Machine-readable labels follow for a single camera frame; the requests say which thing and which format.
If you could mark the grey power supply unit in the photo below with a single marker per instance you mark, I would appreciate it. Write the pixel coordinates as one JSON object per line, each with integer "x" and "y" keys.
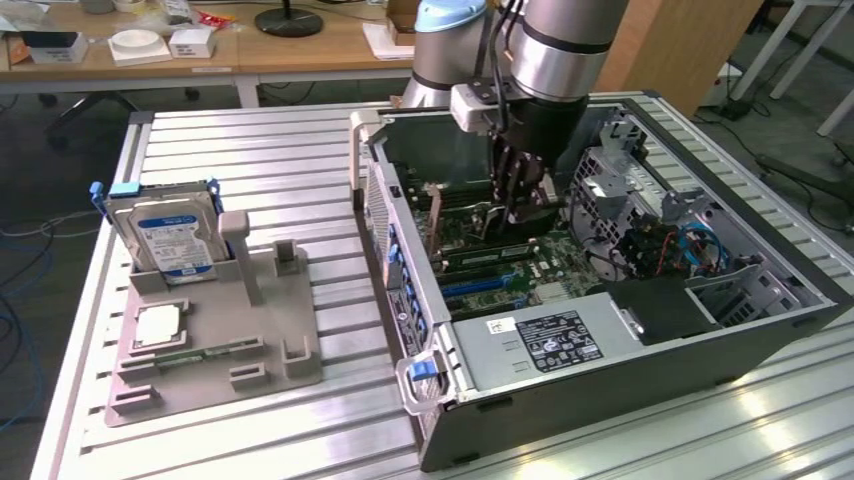
{"x": 508, "y": 360}

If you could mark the white paper stack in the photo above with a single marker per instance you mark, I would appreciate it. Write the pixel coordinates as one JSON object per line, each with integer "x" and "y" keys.
{"x": 387, "y": 45}

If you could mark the blue case latch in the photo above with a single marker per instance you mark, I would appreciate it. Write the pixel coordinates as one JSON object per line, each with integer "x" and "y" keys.
{"x": 421, "y": 372}

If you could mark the wooden desk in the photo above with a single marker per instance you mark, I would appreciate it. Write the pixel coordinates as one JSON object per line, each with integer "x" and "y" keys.
{"x": 281, "y": 60}

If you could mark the black lamp base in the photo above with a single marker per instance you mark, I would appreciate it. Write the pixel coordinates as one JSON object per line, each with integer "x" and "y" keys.
{"x": 290, "y": 24}

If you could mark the white round holder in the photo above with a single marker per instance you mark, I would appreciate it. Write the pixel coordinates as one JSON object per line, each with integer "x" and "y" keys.
{"x": 137, "y": 47}

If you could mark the black stand base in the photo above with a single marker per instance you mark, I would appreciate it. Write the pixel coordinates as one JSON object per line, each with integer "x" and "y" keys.
{"x": 808, "y": 167}

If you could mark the red package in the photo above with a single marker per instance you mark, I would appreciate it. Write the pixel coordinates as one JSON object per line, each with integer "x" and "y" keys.
{"x": 219, "y": 22}

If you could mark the green RAM stick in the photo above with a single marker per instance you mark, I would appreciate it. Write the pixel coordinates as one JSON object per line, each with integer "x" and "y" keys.
{"x": 194, "y": 354}

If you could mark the white box with black lid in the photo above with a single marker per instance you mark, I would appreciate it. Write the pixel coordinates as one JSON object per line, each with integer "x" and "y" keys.
{"x": 57, "y": 52}

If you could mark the hard disk with blue caddy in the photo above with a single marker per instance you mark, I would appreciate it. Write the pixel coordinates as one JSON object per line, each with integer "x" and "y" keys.
{"x": 170, "y": 240}

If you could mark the black graphics card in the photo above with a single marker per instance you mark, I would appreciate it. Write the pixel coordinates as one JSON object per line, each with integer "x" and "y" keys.
{"x": 534, "y": 223}

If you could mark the white table frame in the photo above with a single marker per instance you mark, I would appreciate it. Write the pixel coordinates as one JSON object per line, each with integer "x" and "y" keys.
{"x": 768, "y": 45}

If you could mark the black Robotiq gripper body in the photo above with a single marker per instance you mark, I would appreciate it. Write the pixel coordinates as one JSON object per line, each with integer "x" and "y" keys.
{"x": 548, "y": 130}

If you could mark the green motherboard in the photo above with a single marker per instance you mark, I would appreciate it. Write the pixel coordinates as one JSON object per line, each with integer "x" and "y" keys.
{"x": 557, "y": 255}

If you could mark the metal drive cage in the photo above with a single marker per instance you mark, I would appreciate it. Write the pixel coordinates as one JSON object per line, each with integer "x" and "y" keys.
{"x": 610, "y": 192}

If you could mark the open black PC case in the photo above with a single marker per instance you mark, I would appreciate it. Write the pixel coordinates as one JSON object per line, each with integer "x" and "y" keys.
{"x": 601, "y": 400}

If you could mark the small white box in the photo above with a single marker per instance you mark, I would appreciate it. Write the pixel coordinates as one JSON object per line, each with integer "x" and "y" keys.
{"x": 193, "y": 42}

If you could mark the grey parts rack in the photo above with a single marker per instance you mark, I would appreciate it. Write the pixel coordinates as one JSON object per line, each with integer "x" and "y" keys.
{"x": 201, "y": 392}

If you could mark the black RAM slot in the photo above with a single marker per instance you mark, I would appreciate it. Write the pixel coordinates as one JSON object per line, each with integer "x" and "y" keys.
{"x": 464, "y": 200}
{"x": 461, "y": 189}

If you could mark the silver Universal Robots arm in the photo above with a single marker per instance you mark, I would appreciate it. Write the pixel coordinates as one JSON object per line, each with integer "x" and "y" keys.
{"x": 561, "y": 60}

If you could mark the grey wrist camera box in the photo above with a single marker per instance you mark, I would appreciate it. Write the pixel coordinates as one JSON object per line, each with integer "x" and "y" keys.
{"x": 470, "y": 110}

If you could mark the black chair base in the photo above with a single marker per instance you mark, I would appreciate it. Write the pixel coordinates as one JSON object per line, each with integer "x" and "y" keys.
{"x": 70, "y": 116}

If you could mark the grey cup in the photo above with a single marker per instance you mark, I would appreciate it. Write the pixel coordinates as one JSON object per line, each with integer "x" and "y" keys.
{"x": 98, "y": 6}

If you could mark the wooden cabinet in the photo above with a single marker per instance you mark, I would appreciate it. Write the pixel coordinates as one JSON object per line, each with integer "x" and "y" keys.
{"x": 681, "y": 50}

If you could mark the metal disk bay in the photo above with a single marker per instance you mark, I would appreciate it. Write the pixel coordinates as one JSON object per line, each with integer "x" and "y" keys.
{"x": 748, "y": 295}

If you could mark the blue expansion slot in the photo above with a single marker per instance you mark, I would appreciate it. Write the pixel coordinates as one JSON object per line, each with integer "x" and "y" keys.
{"x": 474, "y": 286}

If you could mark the installed RAM stick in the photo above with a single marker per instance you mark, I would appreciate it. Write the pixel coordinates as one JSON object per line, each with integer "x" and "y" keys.
{"x": 488, "y": 257}

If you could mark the silver CPU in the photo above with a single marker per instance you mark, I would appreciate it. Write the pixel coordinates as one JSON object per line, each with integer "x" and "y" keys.
{"x": 159, "y": 325}

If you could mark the silver chipset heatsink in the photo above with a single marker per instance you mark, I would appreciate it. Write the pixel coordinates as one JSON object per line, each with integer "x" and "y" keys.
{"x": 550, "y": 294}

